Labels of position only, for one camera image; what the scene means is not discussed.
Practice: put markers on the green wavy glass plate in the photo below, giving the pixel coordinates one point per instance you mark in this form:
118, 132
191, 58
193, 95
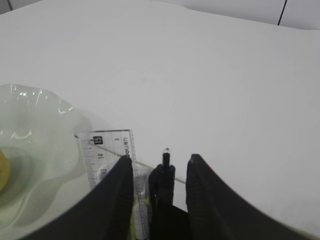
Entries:
38, 132

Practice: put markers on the yellow pear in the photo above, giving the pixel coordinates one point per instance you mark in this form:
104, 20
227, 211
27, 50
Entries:
5, 169

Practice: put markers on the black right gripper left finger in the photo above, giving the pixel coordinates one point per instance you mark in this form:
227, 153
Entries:
103, 214

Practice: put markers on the black gel pen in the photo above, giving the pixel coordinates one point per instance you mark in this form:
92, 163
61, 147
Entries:
161, 193

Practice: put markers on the clear plastic ruler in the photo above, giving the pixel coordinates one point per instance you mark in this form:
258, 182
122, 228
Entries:
102, 149

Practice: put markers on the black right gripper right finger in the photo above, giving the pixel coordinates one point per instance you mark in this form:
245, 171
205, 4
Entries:
217, 212

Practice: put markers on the yellow utility knife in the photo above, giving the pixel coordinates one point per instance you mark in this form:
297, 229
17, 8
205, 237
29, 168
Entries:
139, 222

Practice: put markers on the black square pen holder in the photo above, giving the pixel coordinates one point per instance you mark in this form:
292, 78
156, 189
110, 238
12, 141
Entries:
170, 224

